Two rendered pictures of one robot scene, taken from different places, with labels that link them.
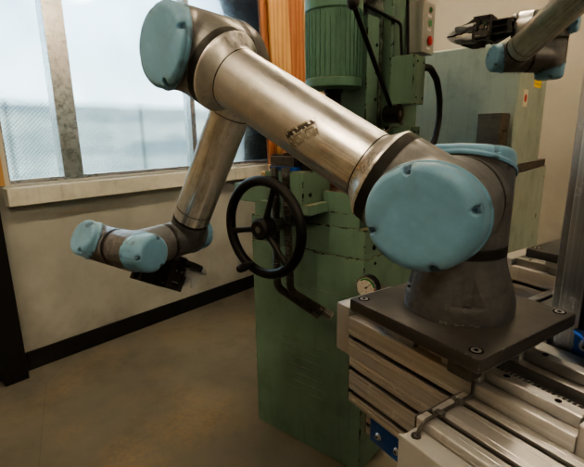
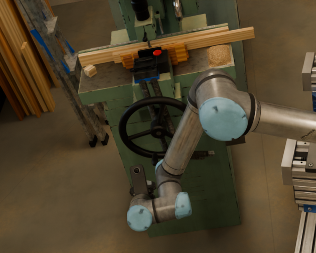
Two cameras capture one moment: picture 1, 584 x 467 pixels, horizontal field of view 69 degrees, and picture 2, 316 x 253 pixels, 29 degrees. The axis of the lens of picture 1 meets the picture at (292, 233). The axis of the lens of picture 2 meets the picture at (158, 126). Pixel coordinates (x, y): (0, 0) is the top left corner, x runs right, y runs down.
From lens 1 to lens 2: 1.46 m
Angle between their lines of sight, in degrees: 37
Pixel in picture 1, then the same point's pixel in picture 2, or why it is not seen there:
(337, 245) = not seen: hidden behind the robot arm
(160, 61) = (229, 132)
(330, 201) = (181, 81)
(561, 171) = not seen: outside the picture
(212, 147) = (199, 131)
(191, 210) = (184, 165)
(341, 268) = not seen: hidden behind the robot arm
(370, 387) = (311, 194)
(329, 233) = (185, 101)
